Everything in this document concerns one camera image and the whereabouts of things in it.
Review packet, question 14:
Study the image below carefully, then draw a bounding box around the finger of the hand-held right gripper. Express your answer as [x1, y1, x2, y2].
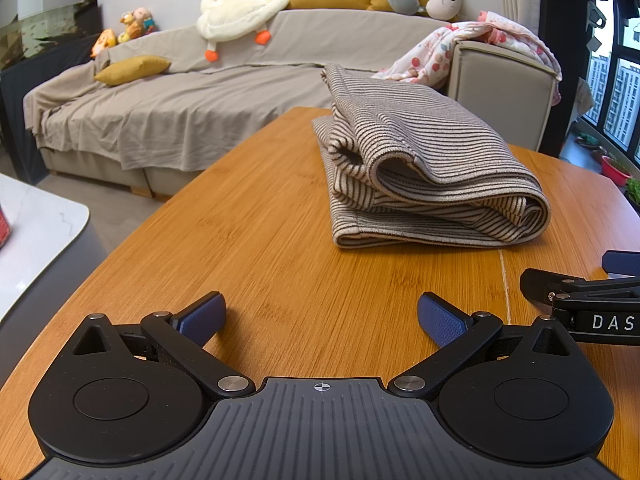
[602, 251, 640, 277]
[520, 268, 640, 307]

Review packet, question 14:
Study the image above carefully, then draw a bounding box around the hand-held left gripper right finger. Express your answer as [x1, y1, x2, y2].
[387, 291, 573, 401]

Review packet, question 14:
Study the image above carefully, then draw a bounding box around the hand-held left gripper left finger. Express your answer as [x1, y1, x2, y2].
[74, 291, 257, 401]

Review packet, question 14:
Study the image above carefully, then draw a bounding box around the striped sweater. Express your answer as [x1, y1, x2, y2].
[312, 62, 552, 251]

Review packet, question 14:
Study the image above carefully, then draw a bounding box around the red flower pot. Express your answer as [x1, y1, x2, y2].
[600, 155, 632, 187]

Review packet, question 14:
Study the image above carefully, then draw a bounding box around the black framed window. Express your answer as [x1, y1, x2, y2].
[580, 0, 640, 161]

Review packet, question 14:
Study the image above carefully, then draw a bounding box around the white marble table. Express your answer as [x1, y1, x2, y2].
[0, 172, 92, 325]

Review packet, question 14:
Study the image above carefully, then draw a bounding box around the grey sofa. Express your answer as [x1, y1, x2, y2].
[22, 7, 563, 201]

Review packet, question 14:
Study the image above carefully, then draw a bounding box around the grey sofa cover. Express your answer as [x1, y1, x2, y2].
[22, 9, 451, 171]

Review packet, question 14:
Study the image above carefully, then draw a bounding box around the red box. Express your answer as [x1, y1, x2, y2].
[0, 205, 15, 248]

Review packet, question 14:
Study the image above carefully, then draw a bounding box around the floral blanket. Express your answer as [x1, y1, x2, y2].
[372, 10, 563, 106]

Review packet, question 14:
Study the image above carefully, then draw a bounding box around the small yellow pillow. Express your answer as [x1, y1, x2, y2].
[93, 55, 172, 87]

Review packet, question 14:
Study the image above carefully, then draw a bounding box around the black tank cabinet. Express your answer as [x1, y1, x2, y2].
[0, 35, 101, 186]

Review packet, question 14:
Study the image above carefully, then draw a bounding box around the orange plush toy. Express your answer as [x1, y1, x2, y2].
[90, 29, 119, 59]

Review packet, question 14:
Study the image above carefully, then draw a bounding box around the tan plush toy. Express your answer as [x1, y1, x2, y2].
[118, 11, 143, 43]

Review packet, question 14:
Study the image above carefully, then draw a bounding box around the white bear plush pillow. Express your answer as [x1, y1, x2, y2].
[426, 0, 466, 23]

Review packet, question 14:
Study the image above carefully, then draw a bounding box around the pink plush toy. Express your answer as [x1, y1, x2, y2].
[132, 6, 159, 36]

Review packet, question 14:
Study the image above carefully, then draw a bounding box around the white goose plush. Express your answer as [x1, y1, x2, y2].
[196, 0, 291, 64]

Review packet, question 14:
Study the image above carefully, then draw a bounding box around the glass fish tank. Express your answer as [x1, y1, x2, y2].
[0, 0, 104, 72]

